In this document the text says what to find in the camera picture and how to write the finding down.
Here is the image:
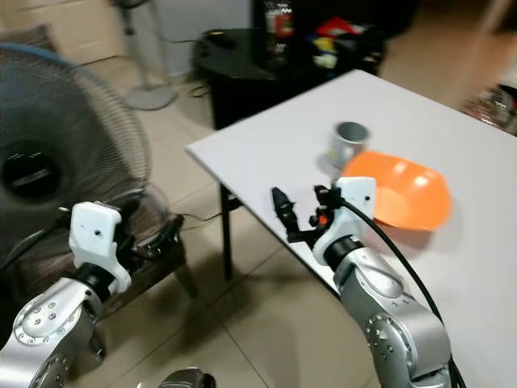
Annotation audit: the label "large grey electric fan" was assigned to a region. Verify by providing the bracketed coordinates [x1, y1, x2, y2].
[0, 44, 156, 280]

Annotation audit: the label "white pedestal fan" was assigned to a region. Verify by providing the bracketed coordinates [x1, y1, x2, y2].
[111, 0, 179, 112]

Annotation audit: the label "black table leg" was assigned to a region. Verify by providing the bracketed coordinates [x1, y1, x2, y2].
[219, 182, 245, 282]

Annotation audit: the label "orange plastic bowl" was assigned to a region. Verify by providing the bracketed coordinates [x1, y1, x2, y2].
[341, 150, 452, 232]

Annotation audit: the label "red drink can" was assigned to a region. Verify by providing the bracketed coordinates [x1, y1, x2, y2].
[264, 3, 295, 43]

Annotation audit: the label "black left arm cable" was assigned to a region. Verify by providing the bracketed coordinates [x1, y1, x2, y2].
[0, 214, 75, 276]

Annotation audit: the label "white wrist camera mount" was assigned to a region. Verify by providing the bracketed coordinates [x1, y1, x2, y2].
[69, 200, 135, 293]
[313, 176, 377, 264]

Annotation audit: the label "grey mug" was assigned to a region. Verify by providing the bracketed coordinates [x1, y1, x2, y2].
[328, 121, 372, 170]

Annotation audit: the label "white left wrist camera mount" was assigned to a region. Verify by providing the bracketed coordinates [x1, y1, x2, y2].
[69, 200, 135, 293]

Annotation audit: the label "dark stool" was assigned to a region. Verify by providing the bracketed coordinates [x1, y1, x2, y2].
[129, 184, 200, 302]

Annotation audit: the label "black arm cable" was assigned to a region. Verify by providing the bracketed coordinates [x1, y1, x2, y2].
[339, 196, 468, 388]
[0, 214, 75, 276]

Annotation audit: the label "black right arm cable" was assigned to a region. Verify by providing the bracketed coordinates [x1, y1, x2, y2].
[339, 196, 468, 388]

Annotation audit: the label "yellow packet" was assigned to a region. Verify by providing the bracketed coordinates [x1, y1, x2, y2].
[313, 36, 340, 70]

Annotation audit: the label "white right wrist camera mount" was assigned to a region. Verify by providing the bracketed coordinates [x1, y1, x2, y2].
[313, 176, 377, 264]

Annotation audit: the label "black side table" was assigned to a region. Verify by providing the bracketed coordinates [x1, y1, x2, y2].
[191, 27, 389, 132]

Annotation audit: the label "black floor cable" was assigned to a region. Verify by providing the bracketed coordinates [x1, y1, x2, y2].
[179, 207, 225, 224]

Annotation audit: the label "grey robot foot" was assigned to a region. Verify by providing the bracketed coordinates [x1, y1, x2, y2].
[158, 367, 216, 388]

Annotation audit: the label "red snack packet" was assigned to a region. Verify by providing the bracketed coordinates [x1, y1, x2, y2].
[315, 15, 366, 39]

